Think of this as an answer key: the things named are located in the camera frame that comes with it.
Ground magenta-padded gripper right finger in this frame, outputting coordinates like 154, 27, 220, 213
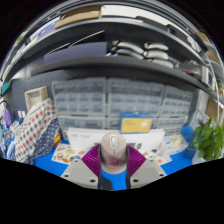
125, 144, 168, 191

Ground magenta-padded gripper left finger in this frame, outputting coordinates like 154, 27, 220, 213
60, 143, 104, 191

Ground beige pink computer mouse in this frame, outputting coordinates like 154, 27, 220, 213
99, 131, 129, 169

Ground food picture sticker sheet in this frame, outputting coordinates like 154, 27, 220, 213
51, 143, 88, 164

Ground white keyboard packaging box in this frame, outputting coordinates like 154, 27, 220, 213
66, 127, 166, 153

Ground pale yellow disposable gloves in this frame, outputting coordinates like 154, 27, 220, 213
169, 134, 186, 148

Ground yellow and blue box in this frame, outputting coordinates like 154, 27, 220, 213
119, 112, 155, 134

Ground red blue checked cloth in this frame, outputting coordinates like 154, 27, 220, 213
13, 98, 56, 161

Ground green plant in white pot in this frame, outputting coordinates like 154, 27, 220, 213
191, 116, 224, 166

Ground white woven basket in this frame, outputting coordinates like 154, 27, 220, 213
24, 86, 49, 112

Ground white metal shelf unit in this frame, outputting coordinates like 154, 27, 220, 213
196, 29, 224, 128

